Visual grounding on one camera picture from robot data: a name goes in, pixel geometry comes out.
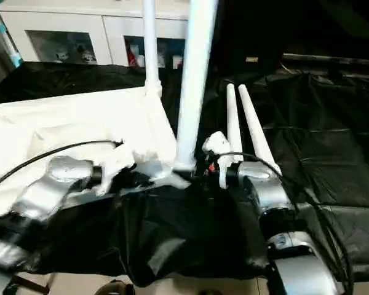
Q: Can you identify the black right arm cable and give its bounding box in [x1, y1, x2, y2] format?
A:
[212, 152, 352, 289]

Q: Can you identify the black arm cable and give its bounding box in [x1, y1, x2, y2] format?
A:
[0, 140, 125, 194]
[212, 152, 352, 289]

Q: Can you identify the white sideboard cabinet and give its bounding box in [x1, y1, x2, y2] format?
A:
[0, 0, 191, 68]

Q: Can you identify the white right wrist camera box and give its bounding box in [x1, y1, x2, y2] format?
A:
[201, 130, 236, 189]

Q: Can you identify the white plastic table leg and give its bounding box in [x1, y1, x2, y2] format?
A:
[236, 85, 284, 179]
[142, 0, 163, 99]
[171, 0, 220, 174]
[225, 84, 245, 165]

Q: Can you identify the white plastic table top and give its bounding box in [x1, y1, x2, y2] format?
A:
[0, 86, 192, 223]

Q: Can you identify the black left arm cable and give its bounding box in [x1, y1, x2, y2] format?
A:
[0, 140, 125, 194]

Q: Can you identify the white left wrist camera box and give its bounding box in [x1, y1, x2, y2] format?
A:
[93, 140, 140, 196]

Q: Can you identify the black plastic mat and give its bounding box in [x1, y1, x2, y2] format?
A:
[0, 61, 369, 286]

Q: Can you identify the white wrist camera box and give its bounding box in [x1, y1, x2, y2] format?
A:
[201, 130, 236, 189]
[93, 140, 140, 196]

